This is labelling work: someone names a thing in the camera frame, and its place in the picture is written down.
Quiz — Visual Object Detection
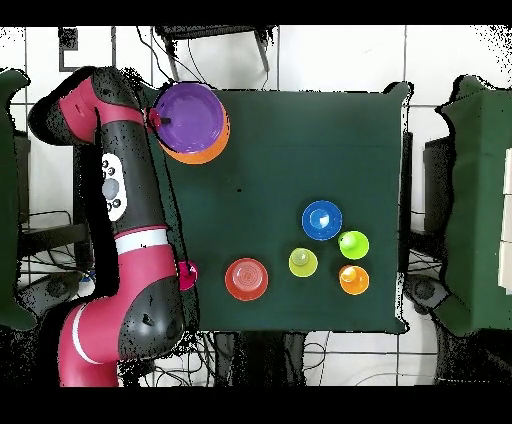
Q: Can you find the small orange-red bowl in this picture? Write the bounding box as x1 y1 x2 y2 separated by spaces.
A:
224 256 270 302

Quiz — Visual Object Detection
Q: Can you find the purple bowl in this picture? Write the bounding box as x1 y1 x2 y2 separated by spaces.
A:
153 81 228 156

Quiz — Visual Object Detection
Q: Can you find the dark green tablecloth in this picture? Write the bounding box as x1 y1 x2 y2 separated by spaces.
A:
143 78 411 334

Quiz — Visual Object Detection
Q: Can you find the black chair with legs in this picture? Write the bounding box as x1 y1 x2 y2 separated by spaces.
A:
153 24 279 83

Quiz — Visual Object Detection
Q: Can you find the green cloth side table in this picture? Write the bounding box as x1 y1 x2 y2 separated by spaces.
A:
435 75 512 337
0 68 38 331

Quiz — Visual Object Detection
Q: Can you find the black metal frame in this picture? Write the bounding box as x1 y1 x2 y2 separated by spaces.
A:
17 131 94 271
400 131 414 274

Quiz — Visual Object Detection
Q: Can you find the large orange bowl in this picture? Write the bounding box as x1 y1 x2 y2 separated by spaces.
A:
159 105 232 166

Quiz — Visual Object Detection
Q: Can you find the blue bowl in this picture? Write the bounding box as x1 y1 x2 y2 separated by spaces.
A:
301 199 344 242

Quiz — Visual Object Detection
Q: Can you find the light green cup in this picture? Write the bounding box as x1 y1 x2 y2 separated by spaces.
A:
337 230 370 261

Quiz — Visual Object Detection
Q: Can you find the yellow cup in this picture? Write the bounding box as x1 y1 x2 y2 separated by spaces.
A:
288 247 319 278

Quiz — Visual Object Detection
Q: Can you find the orange cup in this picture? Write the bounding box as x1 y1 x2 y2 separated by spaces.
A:
338 264 371 296

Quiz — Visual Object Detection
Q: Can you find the red cup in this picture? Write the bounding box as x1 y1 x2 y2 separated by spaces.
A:
177 260 199 292

